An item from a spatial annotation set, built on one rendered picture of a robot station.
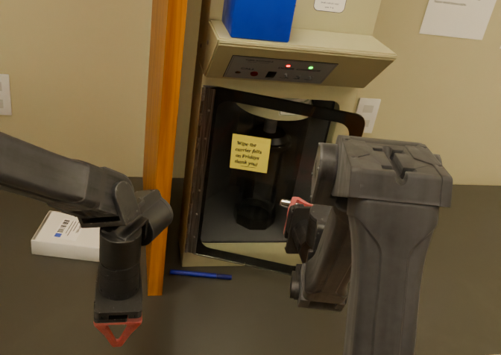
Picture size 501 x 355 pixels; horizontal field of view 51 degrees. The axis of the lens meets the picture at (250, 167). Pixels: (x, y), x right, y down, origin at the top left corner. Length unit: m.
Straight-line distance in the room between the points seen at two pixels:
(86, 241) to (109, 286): 0.47
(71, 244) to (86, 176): 0.57
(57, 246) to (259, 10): 0.69
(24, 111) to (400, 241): 1.25
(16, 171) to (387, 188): 0.40
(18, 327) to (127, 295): 0.37
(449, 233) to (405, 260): 1.22
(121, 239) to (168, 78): 0.30
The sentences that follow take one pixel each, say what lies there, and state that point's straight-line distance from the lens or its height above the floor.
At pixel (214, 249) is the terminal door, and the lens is 1.17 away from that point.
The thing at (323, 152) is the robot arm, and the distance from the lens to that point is 0.47.
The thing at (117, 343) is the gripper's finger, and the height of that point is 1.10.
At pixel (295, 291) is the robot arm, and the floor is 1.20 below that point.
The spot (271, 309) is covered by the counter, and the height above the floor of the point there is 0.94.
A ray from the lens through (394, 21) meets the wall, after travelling 1.58.
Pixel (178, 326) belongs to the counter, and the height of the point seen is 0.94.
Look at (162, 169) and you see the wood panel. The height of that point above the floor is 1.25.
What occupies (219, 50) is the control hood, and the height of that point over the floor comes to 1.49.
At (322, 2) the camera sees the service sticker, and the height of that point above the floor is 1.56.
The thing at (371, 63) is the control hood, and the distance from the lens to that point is 0.97.
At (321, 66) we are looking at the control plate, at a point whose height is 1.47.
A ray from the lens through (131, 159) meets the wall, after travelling 1.56.
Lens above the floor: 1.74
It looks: 29 degrees down
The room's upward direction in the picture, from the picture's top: 10 degrees clockwise
